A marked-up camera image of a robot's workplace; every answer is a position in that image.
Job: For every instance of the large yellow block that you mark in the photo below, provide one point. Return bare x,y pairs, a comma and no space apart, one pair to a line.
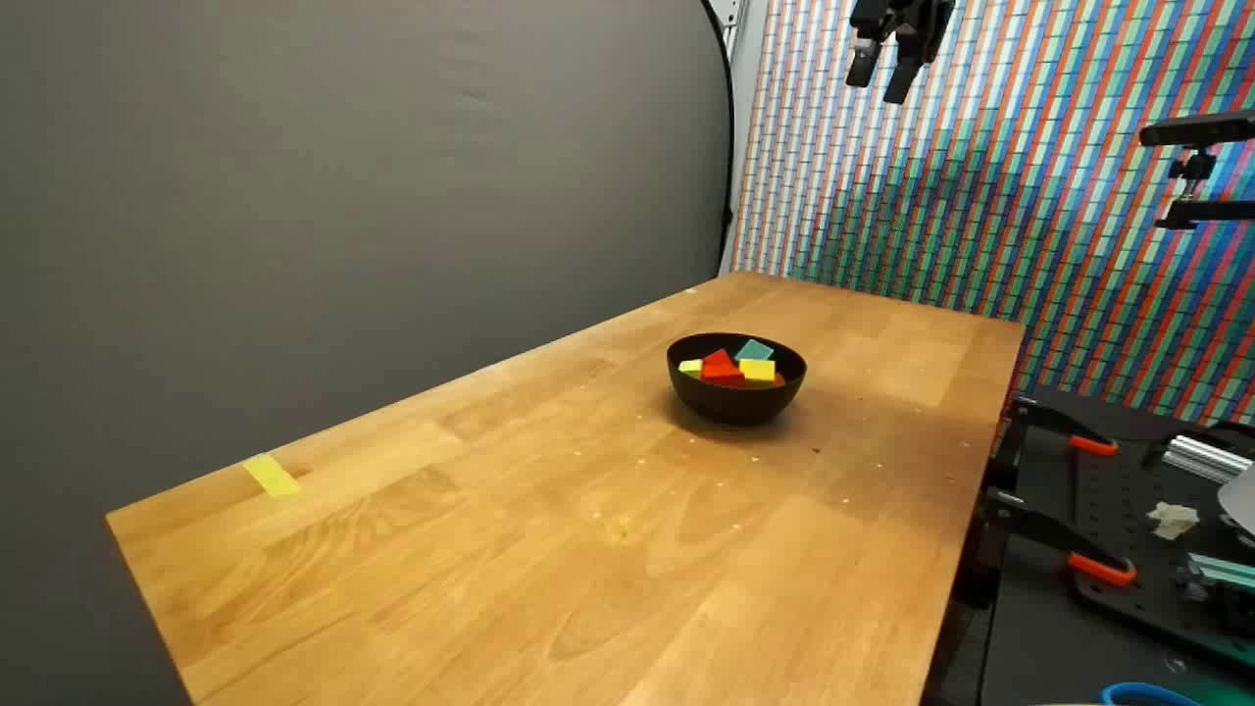
760,370

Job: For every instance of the red triangular block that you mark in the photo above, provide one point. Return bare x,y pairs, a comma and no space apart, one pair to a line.
721,366

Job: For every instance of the small yellow block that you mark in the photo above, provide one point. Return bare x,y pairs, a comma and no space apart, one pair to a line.
692,370

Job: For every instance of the black orange clamp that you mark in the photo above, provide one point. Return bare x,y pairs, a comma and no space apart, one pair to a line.
1074,428
1081,556

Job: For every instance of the black bowl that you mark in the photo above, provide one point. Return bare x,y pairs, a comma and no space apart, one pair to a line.
734,403

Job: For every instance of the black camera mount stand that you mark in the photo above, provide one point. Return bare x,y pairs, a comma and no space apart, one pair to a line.
1193,168

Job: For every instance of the yellow tape strip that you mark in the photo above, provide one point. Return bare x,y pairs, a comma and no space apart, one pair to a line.
274,477

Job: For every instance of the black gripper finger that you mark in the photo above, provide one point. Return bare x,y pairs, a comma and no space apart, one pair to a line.
903,77
866,56

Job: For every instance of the black perforated board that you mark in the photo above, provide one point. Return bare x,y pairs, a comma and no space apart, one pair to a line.
1158,504

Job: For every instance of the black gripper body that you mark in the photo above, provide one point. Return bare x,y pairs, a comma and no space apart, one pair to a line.
917,21

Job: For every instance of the black orange clamp far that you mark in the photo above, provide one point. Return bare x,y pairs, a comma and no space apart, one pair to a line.
1074,428

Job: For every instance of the teal block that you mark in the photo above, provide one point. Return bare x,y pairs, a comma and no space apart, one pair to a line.
756,349

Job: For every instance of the black orange clamp near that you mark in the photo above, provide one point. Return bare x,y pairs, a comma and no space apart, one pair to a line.
1081,556

